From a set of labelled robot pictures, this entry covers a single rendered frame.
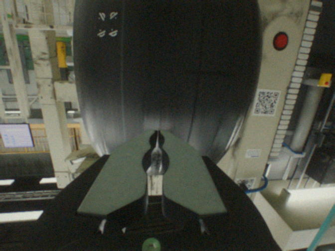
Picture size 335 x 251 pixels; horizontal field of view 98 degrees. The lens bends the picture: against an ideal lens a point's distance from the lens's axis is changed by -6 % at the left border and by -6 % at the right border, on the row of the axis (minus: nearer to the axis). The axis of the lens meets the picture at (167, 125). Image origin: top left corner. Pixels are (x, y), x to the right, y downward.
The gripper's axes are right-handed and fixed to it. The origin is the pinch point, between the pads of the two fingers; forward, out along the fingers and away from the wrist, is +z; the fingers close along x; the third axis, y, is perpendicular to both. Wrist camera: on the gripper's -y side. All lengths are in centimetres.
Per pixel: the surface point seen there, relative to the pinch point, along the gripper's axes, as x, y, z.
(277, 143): 38, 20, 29
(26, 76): -707, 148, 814
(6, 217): -470, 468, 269
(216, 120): 8.2, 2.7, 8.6
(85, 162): -39, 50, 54
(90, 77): -8.7, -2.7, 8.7
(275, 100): 32.5, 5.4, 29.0
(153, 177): -3, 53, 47
